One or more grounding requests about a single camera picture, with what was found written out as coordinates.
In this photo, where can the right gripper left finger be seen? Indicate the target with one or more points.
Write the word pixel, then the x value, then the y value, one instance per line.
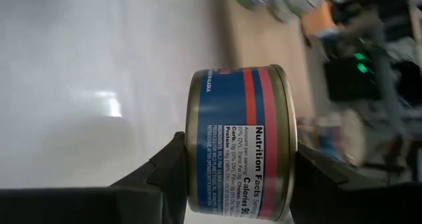
pixel 171 184

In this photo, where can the orange box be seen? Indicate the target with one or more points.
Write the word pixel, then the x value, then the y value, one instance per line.
pixel 318 18

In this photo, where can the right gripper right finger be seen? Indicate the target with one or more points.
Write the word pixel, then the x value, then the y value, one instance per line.
pixel 313 187

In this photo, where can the blue label salmon can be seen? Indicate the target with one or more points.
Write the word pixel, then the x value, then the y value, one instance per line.
pixel 237 145
pixel 352 136

